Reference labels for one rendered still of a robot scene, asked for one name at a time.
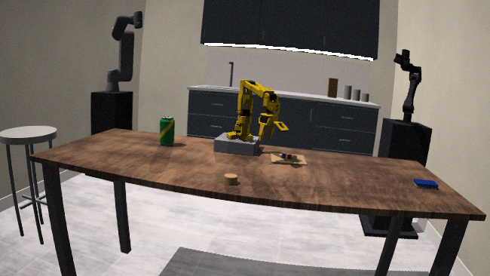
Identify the green soda can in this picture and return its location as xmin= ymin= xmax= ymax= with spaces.
xmin=160 ymin=116 xmax=175 ymax=146

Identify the tan short cylinder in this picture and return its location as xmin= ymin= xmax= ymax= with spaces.
xmin=224 ymin=173 xmax=237 ymax=186

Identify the tan flat mat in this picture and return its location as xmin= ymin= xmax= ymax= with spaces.
xmin=271 ymin=152 xmax=307 ymax=165

